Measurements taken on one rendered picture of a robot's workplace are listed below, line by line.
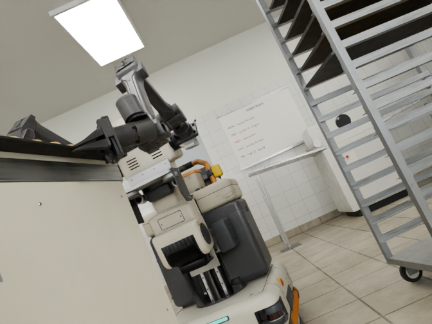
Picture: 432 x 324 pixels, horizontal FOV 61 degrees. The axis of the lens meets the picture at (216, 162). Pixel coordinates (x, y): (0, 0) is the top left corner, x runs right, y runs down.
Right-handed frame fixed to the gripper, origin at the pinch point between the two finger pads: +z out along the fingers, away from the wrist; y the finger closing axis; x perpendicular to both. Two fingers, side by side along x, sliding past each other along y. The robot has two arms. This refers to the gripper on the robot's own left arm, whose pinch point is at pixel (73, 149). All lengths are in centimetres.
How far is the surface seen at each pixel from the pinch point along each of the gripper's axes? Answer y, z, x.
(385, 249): 73, -124, 38
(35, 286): 24.5, 17.2, -13.0
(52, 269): 22.9, 13.6, -9.6
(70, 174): 4.5, 2.0, 2.8
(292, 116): -58, -377, 277
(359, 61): -4, -112, -3
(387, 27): -12, -127, -11
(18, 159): 1.5, 11.9, -6.9
